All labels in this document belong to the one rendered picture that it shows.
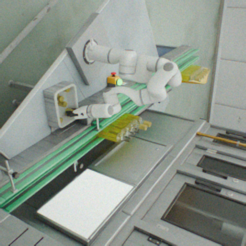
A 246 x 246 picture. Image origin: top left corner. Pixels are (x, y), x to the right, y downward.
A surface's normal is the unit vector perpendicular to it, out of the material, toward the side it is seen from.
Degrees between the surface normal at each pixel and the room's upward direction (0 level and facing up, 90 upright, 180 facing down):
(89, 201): 90
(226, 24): 90
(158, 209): 90
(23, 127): 0
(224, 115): 90
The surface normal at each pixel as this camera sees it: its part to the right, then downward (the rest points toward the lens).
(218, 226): -0.03, -0.88
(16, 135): 0.85, 0.23
